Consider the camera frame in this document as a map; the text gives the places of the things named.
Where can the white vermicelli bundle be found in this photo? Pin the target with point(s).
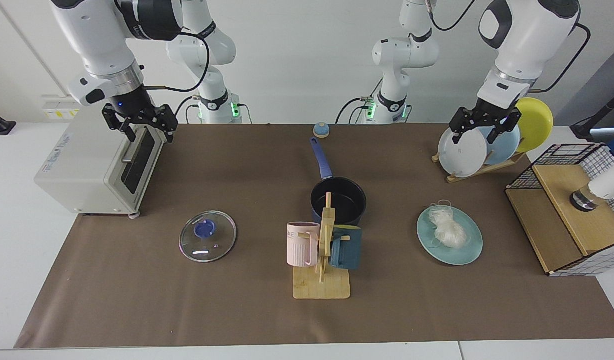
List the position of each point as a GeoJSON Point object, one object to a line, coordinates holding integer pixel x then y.
{"type": "Point", "coordinates": [449, 232]}

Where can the glass lid with blue knob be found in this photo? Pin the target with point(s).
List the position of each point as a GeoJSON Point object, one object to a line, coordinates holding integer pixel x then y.
{"type": "Point", "coordinates": [222, 245]}

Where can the light blue plate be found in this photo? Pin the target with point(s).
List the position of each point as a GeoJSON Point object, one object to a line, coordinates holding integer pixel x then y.
{"type": "Point", "coordinates": [507, 147]}

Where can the white plate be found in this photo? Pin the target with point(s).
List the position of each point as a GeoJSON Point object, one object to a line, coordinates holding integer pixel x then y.
{"type": "Point", "coordinates": [462, 155]}

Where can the wooden plate rack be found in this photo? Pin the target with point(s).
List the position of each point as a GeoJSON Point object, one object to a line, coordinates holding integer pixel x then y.
{"type": "Point", "coordinates": [487, 169]}

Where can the yellow plate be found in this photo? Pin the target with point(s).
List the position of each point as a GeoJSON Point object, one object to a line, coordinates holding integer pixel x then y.
{"type": "Point", "coordinates": [537, 122]}

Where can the teal plate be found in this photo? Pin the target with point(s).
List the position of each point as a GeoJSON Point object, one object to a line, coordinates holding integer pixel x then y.
{"type": "Point", "coordinates": [462, 255]}

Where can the pale toaster oven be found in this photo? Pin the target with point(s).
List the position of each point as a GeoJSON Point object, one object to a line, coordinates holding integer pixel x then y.
{"type": "Point", "coordinates": [77, 170]}

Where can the small blue round thing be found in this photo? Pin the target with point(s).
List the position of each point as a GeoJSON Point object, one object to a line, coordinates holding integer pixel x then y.
{"type": "Point", "coordinates": [321, 131]}

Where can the dark blue cup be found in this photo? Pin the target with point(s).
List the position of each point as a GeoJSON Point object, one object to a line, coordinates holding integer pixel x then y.
{"type": "Point", "coordinates": [349, 250]}

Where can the brown table cloth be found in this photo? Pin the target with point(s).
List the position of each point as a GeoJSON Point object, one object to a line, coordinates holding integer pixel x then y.
{"type": "Point", "coordinates": [187, 300]}

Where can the pink ribbed cup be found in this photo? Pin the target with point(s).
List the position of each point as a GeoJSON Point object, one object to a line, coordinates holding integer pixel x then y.
{"type": "Point", "coordinates": [299, 247]}

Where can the wooden cup stand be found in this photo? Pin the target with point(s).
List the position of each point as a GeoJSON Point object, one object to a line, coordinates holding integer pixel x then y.
{"type": "Point", "coordinates": [322, 287]}

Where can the white wall trunking yellow labels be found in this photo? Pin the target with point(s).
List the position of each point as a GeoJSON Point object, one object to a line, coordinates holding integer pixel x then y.
{"type": "Point", "coordinates": [62, 106]}

